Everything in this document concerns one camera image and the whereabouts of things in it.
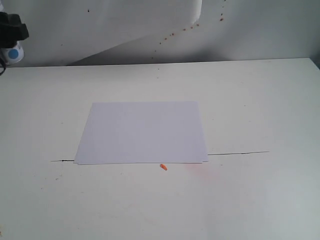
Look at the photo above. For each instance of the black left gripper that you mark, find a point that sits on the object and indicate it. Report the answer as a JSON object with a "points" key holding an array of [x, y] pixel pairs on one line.
{"points": [[12, 30]]}

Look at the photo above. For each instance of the silver spray can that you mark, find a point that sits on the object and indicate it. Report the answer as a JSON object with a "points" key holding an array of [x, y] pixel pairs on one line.
{"points": [[12, 55]]}

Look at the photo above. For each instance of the white backdrop sheet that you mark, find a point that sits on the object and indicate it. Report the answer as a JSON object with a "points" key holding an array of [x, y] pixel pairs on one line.
{"points": [[112, 32]]}

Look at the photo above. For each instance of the top white paper sheet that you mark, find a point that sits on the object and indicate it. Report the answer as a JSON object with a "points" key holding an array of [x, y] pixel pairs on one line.
{"points": [[142, 132]]}

